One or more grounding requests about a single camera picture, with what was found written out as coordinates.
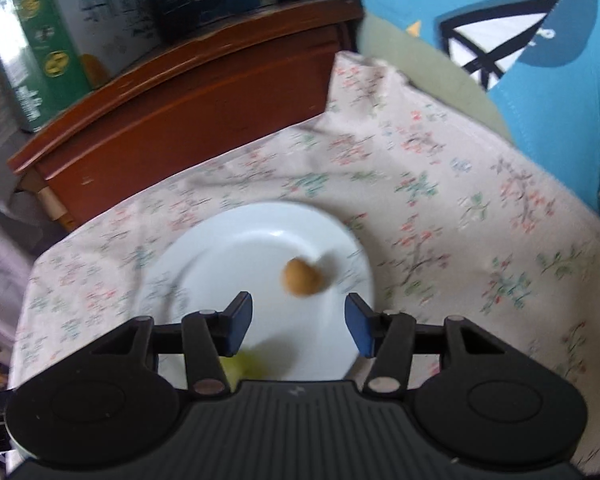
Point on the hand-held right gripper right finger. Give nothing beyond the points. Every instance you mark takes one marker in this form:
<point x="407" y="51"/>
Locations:
<point x="357" y="325"/>

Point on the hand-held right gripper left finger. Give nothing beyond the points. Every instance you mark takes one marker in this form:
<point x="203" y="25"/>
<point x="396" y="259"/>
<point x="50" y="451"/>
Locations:
<point x="240" y="322"/>

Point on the green jujube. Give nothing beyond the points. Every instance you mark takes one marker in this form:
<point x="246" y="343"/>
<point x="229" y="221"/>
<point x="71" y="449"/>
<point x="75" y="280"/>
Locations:
<point x="247" y="362"/>

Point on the white round plate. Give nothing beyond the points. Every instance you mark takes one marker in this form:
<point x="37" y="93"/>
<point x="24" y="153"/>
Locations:
<point x="240" y="255"/>

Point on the brown longan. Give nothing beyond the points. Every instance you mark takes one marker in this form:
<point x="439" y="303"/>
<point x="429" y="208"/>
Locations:
<point x="302" y="277"/>

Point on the floral tablecloth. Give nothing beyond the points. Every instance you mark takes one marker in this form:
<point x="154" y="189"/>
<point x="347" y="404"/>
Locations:
<point x="430" y="210"/>

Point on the red-brown wooden nightstand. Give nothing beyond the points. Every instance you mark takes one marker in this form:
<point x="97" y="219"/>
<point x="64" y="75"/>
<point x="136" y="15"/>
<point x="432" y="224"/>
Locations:
<point x="180" y="110"/>

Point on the open brown cardboard box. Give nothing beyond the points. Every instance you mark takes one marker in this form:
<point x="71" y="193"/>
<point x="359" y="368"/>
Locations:
<point x="50" y="200"/>

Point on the purple waffle cloth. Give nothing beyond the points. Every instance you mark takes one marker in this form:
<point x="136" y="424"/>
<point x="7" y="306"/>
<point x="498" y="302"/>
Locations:
<point x="5" y="270"/>

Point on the grey-green cushion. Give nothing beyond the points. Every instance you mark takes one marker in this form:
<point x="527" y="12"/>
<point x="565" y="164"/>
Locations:
<point x="430" y="70"/>

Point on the blue plush pillow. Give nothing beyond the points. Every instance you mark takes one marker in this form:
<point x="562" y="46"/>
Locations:
<point x="555" y="110"/>

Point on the green cardboard box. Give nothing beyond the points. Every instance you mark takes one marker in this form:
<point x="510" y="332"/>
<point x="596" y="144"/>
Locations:
<point x="35" y="60"/>

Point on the white cardboard box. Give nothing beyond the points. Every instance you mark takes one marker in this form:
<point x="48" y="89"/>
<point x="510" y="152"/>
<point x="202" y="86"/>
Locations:
<point x="105" y="15"/>

